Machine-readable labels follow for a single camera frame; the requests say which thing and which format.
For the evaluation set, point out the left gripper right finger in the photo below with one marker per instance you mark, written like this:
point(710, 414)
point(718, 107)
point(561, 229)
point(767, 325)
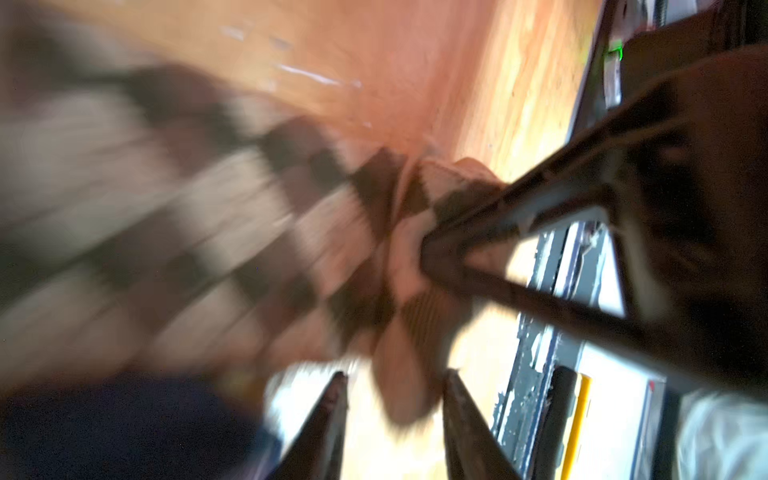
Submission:
point(471, 450)

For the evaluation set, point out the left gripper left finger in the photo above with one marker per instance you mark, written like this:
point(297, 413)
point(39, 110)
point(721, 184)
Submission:
point(317, 452)

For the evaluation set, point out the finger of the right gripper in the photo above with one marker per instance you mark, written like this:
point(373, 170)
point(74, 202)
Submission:
point(676, 178)

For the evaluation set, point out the beige brown argyle sock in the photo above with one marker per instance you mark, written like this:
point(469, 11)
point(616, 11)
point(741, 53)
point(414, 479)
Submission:
point(154, 221)

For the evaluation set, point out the purple yellow blue sock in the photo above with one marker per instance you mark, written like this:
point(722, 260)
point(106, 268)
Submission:
point(133, 427)

